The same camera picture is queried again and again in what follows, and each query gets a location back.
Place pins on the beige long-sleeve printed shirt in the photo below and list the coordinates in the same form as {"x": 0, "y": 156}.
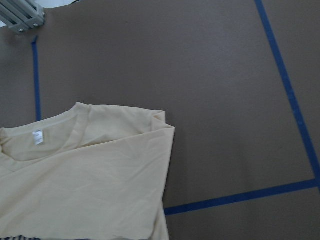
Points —
{"x": 94, "y": 172}

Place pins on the grey aluminium frame post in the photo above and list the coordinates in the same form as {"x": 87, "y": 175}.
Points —
{"x": 21, "y": 15}

